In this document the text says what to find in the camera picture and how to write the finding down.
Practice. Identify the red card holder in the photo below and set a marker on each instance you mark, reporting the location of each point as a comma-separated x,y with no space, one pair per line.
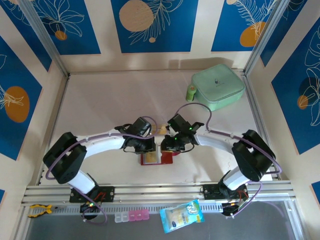
167,160

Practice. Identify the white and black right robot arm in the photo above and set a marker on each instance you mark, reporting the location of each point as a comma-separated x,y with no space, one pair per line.
215,141

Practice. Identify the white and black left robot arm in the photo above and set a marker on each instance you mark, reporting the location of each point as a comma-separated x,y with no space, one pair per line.
105,142

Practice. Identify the small green bottle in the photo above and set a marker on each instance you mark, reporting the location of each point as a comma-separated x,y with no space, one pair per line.
190,93

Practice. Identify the pink pill box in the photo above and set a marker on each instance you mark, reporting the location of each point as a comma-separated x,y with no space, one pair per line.
138,215

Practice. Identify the mint green zip case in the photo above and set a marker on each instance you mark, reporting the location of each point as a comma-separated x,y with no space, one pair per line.
217,85

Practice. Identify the blue and white snack packet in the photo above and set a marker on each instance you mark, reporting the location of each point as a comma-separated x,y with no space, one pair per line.
180,217

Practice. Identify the clear pill box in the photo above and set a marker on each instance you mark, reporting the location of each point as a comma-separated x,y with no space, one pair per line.
121,218

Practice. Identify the black controller board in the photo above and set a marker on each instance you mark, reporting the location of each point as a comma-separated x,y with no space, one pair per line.
228,210
87,208

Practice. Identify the grey metal panel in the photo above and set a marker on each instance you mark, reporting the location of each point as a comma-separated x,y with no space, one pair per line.
100,232

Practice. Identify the aluminium rail beam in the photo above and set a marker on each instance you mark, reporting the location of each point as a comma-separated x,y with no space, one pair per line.
160,190

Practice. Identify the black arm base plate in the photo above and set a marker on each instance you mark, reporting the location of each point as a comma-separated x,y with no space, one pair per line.
210,192
110,193

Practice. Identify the aluminium side rail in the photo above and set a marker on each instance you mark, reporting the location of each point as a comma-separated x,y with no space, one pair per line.
251,90
59,110

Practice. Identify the aluminium corner post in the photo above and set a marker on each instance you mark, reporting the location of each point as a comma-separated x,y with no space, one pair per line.
266,32
42,32

